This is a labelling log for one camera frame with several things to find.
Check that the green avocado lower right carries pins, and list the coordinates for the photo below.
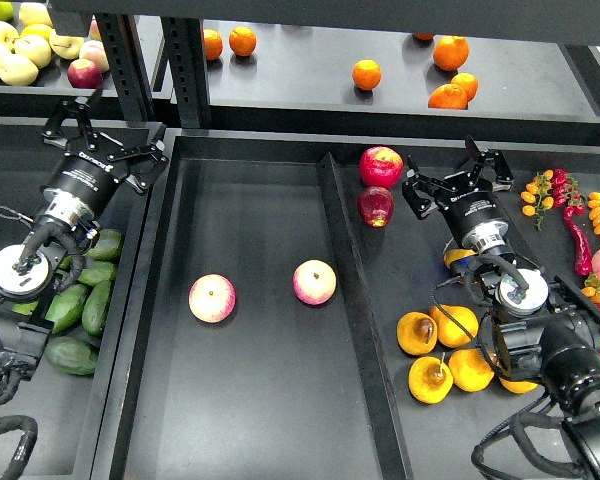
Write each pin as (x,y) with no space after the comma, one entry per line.
(96,309)

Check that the pink peach on shelf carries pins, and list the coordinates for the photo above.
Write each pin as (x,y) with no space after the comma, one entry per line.
(94,51)

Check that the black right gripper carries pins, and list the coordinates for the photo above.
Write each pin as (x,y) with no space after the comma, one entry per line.
(466,201)

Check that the small orange on shelf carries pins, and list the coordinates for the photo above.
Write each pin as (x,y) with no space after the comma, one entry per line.
(468,82)

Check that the front orange on shelf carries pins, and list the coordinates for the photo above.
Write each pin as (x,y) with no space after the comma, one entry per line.
(448,96)

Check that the dark red apple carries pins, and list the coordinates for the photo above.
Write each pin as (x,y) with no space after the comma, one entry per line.
(376,206)

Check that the bright red apple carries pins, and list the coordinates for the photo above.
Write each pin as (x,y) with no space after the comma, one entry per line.
(380,166)

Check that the dark green avocado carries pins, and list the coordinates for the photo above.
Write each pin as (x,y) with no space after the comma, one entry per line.
(72,356)

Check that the yellow pear brown base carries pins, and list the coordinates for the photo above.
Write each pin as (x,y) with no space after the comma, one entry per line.
(416,333)

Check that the orange on shelf left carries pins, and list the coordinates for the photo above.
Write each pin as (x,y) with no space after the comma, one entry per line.
(213,44)

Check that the large orange on shelf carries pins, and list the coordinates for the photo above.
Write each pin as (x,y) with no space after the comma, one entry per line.
(451,52)

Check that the red cherry tomato bunch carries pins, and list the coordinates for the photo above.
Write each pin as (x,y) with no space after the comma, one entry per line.
(566,193)

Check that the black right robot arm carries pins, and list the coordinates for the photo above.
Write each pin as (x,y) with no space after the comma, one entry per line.
(543,331)

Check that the red apple on shelf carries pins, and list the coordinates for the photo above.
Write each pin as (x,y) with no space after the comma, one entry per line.
(84,74)

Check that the yellow pear with stem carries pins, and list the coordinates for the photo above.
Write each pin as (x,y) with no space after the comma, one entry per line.
(457,259)

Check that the green avocado top right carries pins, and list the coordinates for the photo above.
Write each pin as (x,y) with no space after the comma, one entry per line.
(108,246)

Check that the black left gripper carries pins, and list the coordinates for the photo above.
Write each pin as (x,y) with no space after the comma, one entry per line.
(85,172)

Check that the orange on shelf centre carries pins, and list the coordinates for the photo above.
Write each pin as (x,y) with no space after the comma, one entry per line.
(366,74)

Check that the pale yellow apple upper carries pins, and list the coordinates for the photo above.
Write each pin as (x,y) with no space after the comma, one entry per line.
(8,35)

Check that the pale yellow apple middle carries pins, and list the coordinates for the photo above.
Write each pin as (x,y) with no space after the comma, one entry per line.
(36,48)

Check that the red chili pepper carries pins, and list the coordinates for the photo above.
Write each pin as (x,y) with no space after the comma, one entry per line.
(582,250)

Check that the pink apple left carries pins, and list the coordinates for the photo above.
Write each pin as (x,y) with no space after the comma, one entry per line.
(212,298)

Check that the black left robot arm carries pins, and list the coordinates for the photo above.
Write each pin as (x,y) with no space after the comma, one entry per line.
(29,269)

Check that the black shelf upright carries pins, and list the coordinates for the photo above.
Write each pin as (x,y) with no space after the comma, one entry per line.
(185,49)
(120,38)

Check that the yellow pear middle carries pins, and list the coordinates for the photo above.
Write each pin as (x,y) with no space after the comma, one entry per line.
(456,325)

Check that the light green avocado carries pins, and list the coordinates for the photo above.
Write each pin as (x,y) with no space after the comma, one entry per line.
(25,309)

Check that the orange cherry tomato bunch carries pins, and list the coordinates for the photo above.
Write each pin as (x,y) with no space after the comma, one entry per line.
(538,197)

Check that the pink apple right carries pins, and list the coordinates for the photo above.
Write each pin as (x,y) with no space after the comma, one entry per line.
(314,282)

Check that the pale yellow apple front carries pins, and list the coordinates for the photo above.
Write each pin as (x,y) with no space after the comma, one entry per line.
(18,70)

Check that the black shelf upright left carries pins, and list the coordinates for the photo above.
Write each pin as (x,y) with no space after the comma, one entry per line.
(120,38)

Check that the pale yellow apple stem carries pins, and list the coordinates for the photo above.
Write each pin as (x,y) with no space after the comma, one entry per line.
(66,47)

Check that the pink apple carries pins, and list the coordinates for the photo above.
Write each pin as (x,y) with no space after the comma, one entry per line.
(212,298)
(314,282)

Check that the black shelf upright right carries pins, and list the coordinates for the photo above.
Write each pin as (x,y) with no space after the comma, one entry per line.
(185,49)

